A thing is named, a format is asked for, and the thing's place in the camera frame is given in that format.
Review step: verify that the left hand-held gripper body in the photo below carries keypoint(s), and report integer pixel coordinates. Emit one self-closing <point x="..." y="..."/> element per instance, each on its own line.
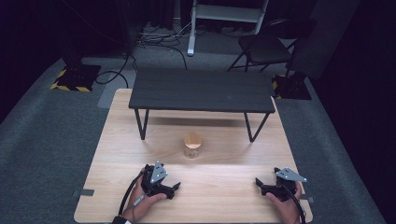
<point x="157" y="174"/>

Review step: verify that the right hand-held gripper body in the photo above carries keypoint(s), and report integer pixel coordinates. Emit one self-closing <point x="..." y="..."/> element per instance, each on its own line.
<point x="288" y="174"/>

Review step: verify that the glass jar with wooden lid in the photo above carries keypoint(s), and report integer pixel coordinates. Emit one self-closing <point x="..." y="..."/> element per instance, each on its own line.
<point x="192" y="144"/>

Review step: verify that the person's left hand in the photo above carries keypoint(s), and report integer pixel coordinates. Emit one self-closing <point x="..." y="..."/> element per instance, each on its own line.
<point x="141" y="203"/>

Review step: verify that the person's right hand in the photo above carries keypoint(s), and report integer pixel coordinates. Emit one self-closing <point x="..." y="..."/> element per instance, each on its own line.
<point x="289" y="210"/>

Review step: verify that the black wristband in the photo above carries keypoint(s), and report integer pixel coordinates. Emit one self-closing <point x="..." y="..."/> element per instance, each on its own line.
<point x="120" y="220"/>

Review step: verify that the black striped stand base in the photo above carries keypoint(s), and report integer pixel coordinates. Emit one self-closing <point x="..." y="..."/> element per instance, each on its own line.
<point x="292" y="87"/>
<point x="77" y="77"/>

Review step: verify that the black raised shelf with legs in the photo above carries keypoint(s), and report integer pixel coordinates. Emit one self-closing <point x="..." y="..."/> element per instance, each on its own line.
<point x="202" y="90"/>

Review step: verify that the black folding chair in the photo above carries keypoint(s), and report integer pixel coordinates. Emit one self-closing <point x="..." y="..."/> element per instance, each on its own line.
<point x="267" y="48"/>

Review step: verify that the grey table bracket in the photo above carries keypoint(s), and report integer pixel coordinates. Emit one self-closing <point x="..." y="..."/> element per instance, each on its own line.
<point x="84" y="193"/>
<point x="307" y="198"/>

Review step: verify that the white metal desk frame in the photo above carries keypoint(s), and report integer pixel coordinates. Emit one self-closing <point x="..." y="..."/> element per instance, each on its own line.
<point x="225" y="12"/>

